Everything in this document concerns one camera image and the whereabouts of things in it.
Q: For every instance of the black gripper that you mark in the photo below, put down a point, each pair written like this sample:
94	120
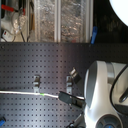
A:
71	100

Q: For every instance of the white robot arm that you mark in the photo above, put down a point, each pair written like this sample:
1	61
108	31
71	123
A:
105	91

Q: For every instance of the black perforated pegboard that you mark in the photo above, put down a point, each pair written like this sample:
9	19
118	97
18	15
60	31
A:
20	62

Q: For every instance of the blue object bottom left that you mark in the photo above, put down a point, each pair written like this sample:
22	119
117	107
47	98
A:
2	120

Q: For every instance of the clear plastic storage box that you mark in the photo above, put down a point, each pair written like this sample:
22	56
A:
63	20

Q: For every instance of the white lamp shade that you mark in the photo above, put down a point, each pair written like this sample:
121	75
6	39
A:
120	7

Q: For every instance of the right metal cable clip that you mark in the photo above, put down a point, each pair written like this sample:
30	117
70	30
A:
71	79

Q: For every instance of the metal cable clip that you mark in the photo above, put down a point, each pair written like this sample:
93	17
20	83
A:
71	79
36	83

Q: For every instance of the left metal cable clip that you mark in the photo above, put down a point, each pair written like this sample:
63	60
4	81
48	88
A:
36	83

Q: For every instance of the blue clamp handle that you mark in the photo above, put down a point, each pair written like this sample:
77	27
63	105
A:
94	34

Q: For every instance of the red handled tool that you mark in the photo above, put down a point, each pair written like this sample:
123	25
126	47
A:
7	8

